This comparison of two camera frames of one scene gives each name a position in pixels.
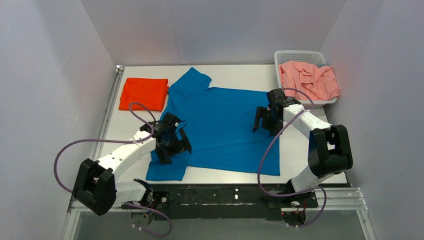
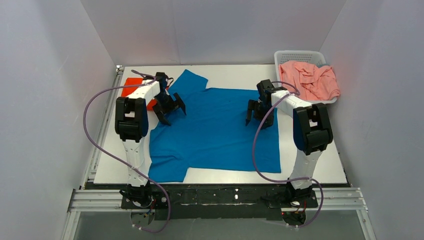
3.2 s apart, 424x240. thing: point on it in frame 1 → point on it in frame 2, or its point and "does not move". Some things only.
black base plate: (203, 201) does not move
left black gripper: (178, 139) → (170, 106)
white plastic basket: (315, 57) does not move
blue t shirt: (220, 123) does not move
